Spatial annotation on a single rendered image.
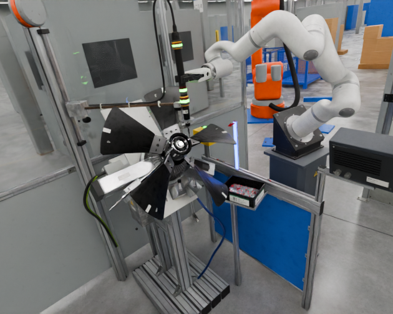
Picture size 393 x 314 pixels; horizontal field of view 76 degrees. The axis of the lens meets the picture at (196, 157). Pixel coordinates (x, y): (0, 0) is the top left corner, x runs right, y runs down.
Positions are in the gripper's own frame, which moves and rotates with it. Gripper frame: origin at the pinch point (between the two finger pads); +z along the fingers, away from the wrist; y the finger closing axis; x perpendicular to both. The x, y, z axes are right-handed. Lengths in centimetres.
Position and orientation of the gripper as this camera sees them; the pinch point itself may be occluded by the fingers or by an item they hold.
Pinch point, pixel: (181, 78)
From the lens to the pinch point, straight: 123.8
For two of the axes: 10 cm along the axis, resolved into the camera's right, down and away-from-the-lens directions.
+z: -7.5, 3.6, -5.5
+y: -6.5, -2.7, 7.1
